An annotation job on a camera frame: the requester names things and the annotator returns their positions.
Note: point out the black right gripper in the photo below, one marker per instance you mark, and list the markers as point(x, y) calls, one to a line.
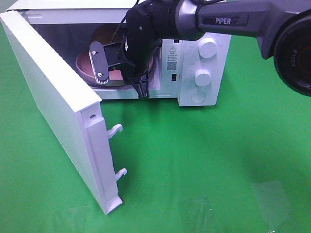
point(138, 45)

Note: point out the pink round plate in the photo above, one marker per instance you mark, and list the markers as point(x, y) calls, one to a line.
point(84, 67)

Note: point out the burger with lettuce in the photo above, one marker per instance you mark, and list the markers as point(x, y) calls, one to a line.
point(105, 34)

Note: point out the white microwave door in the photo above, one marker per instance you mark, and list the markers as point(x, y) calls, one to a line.
point(70, 107)

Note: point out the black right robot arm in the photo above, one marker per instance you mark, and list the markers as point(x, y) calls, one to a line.
point(282, 29)

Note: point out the white microwave oven body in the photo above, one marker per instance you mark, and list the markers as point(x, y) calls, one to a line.
point(51, 39)

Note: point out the round door release button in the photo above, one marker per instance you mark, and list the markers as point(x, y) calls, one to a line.
point(198, 97)

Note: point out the lower white microwave knob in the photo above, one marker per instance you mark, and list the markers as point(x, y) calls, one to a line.
point(202, 77)

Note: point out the white microwave knob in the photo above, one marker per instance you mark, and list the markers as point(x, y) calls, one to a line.
point(207, 47)
point(202, 77)

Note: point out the upper white microwave knob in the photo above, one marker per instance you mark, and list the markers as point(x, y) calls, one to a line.
point(207, 47)

